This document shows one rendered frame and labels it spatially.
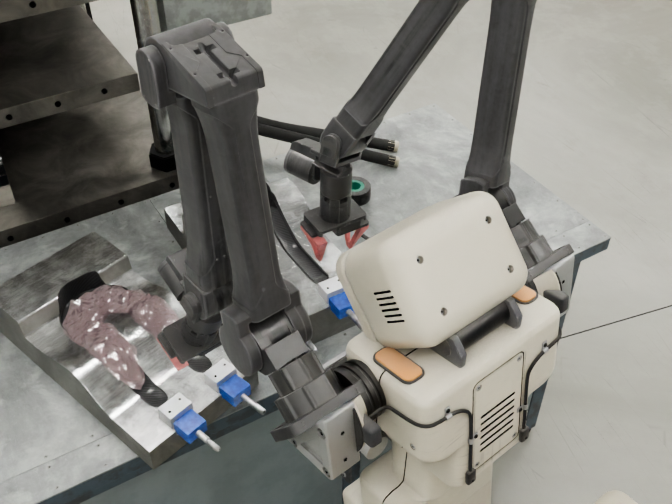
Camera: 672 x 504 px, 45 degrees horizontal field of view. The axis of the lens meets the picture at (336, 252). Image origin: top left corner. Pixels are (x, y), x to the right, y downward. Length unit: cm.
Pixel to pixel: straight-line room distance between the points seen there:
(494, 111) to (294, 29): 342
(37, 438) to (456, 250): 90
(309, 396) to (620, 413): 178
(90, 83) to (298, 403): 124
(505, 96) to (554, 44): 338
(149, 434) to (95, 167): 95
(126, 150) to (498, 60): 130
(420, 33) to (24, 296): 93
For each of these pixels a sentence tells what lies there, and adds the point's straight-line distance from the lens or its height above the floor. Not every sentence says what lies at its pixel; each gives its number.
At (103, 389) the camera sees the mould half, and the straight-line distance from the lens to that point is 156.
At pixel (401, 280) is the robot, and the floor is 136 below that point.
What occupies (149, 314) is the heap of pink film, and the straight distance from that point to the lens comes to 161.
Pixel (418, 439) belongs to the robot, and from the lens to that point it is 109.
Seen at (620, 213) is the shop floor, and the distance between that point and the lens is 347.
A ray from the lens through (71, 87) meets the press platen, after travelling 210.
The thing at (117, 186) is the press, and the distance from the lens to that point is 217.
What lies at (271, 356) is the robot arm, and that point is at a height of 125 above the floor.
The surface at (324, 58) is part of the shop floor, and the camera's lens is 433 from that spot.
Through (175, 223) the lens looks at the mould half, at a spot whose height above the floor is 86.
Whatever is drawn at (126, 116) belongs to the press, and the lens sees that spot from 244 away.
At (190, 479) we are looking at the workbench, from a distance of 177.
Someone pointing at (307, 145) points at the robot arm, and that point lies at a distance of 146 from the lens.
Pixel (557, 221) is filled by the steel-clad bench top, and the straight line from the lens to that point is 204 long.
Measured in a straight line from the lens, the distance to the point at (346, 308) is 161.
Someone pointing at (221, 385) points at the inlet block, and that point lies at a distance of 153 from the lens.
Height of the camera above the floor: 205
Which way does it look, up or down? 42 degrees down
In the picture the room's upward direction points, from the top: straight up
